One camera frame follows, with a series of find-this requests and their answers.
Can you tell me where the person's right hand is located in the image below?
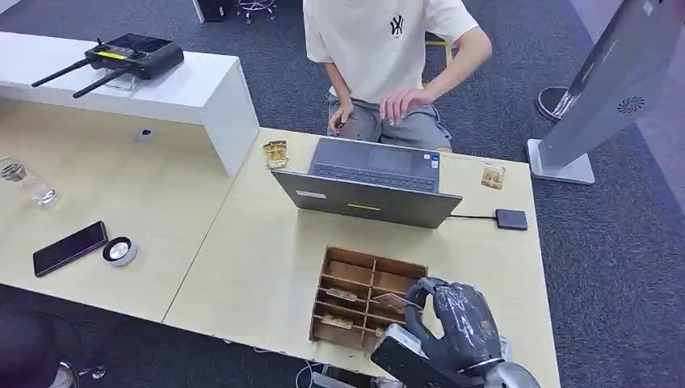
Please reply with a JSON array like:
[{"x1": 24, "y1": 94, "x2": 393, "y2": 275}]
[{"x1": 327, "y1": 99, "x2": 356, "y2": 137}]

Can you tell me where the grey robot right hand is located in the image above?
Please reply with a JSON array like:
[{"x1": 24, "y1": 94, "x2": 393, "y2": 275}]
[{"x1": 403, "y1": 276, "x2": 507, "y2": 372}]

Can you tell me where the person's left hand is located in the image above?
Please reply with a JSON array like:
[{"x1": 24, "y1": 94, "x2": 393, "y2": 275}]
[{"x1": 378, "y1": 87, "x2": 436, "y2": 128}]

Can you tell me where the person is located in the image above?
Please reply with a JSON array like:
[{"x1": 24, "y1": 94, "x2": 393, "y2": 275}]
[{"x1": 301, "y1": 0, "x2": 494, "y2": 154}]

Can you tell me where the stack of golden cards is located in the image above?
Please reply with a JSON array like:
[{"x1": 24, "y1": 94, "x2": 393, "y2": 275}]
[{"x1": 261, "y1": 139, "x2": 291, "y2": 171}]

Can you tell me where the grey laptop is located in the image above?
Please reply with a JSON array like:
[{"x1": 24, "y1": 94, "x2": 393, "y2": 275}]
[{"x1": 271, "y1": 137, "x2": 464, "y2": 230}]

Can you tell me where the black external drive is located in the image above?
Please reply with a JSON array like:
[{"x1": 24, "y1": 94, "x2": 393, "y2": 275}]
[{"x1": 494, "y1": 208, "x2": 530, "y2": 232}]

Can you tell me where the golden card with pale border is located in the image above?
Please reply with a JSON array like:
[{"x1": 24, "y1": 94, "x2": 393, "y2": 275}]
[{"x1": 480, "y1": 162, "x2": 507, "y2": 192}]

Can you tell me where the chrome chair base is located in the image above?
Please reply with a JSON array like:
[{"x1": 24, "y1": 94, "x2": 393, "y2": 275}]
[{"x1": 234, "y1": 0, "x2": 279, "y2": 24}]

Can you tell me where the white desk shelf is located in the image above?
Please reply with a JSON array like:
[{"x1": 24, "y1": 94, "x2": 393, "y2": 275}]
[{"x1": 0, "y1": 31, "x2": 261, "y2": 179}]

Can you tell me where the round black floor base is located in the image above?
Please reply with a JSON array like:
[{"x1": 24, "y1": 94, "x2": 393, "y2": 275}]
[{"x1": 536, "y1": 85, "x2": 572, "y2": 123}]

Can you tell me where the wooden compartment box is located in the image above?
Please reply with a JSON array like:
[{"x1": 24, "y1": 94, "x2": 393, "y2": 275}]
[{"x1": 309, "y1": 245, "x2": 430, "y2": 356}]

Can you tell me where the black cabinet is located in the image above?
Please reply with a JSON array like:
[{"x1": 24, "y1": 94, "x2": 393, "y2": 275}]
[{"x1": 191, "y1": 0, "x2": 237, "y2": 24}]

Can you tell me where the grey kiosk stand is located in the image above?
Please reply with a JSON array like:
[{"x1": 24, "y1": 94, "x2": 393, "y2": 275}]
[{"x1": 526, "y1": 0, "x2": 685, "y2": 187}]

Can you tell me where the black remote controller with antennas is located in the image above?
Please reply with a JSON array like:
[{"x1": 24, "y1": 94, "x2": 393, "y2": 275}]
[{"x1": 30, "y1": 32, "x2": 186, "y2": 100}]

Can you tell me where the clear controller stand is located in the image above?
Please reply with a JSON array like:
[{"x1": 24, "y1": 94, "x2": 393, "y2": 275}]
[{"x1": 104, "y1": 71, "x2": 139, "y2": 93}]

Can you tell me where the black smartphone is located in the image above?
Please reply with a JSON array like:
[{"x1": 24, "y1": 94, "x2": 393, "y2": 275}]
[{"x1": 32, "y1": 220, "x2": 110, "y2": 279}]

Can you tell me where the clear glass bottle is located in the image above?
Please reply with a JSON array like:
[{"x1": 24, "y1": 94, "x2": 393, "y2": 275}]
[{"x1": 0, "y1": 156, "x2": 61, "y2": 210}]

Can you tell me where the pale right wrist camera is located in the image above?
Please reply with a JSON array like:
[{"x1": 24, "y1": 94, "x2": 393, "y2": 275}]
[{"x1": 370, "y1": 323, "x2": 432, "y2": 377}]

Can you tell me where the yellow stool frame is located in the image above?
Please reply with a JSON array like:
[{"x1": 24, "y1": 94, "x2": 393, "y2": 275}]
[{"x1": 424, "y1": 32, "x2": 454, "y2": 67}]

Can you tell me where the white floor cable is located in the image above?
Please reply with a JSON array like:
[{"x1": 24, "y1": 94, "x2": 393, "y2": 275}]
[{"x1": 293, "y1": 363, "x2": 323, "y2": 388}]

